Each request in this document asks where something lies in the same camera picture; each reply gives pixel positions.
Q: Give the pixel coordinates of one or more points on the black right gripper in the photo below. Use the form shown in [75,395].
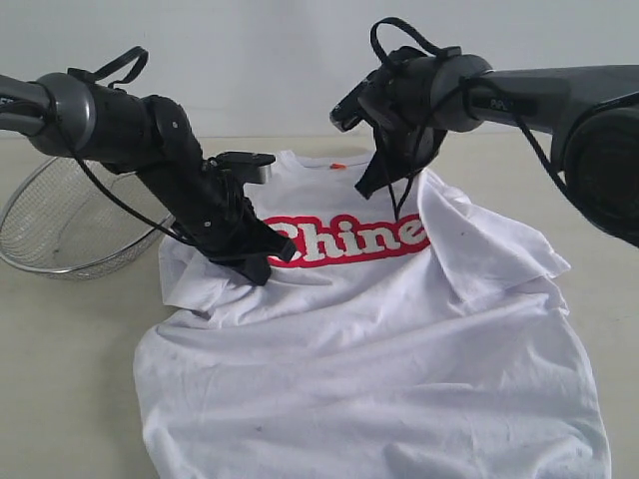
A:
[404,143]

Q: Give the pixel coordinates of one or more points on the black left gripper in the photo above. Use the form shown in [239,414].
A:
[212,210]

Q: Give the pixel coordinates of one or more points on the white printed t-shirt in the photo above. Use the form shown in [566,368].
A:
[436,345]

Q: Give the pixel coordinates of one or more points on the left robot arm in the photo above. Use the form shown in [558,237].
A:
[152,138]

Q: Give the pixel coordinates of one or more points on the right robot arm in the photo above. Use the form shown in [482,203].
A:
[590,114]

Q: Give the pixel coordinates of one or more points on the metal mesh basket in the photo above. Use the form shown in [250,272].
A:
[59,225]

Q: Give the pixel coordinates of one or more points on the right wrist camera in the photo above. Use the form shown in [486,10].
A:
[359,105]

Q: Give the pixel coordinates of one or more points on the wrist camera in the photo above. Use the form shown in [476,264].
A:
[246,167]
[359,105]

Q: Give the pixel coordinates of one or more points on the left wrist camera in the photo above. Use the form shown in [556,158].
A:
[246,167]

